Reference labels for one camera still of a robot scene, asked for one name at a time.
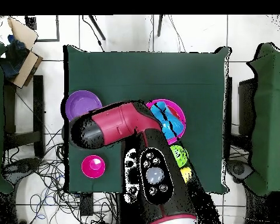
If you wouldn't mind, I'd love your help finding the medium blue bowl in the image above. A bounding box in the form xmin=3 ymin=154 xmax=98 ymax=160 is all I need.
xmin=159 ymin=109 xmax=186 ymax=141

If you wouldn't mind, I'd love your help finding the large pink bowl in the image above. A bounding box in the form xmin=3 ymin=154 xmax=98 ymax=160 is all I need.
xmin=145 ymin=98 xmax=187 ymax=146

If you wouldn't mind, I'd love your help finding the small crimson bowl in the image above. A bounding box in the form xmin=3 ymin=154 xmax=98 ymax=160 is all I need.
xmin=80 ymin=154 xmax=106 ymax=179

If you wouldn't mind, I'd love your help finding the small green bowl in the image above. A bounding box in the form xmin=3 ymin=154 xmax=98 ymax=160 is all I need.
xmin=169 ymin=145 xmax=189 ymax=169

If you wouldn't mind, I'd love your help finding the dark green tablecloth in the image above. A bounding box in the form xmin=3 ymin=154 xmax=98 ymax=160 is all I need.
xmin=63 ymin=44 xmax=232 ymax=195

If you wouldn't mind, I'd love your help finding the purple bowl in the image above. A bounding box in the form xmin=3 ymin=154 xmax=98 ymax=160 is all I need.
xmin=65 ymin=90 xmax=103 ymax=122

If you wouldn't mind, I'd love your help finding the yellow cup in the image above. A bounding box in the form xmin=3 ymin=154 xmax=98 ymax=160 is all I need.
xmin=180 ymin=166 xmax=193 ymax=184

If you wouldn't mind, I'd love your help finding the black power strip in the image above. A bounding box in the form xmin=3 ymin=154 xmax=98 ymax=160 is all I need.
xmin=80 ymin=192 xmax=94 ymax=216

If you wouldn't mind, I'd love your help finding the black tripod leg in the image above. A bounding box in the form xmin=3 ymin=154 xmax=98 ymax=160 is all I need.
xmin=88 ymin=15 xmax=106 ymax=41
xmin=156 ymin=15 xmax=164 ymax=37

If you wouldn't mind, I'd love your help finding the black stool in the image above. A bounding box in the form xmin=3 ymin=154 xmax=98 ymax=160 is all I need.
xmin=3 ymin=74 xmax=46 ymax=159

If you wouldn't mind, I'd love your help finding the cardboard box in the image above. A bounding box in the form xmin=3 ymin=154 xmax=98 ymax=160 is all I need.
xmin=0 ymin=17 xmax=44 ymax=89

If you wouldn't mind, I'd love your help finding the tangle of cables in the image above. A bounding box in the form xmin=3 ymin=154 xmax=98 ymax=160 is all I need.
xmin=2 ymin=128 xmax=120 ymax=224

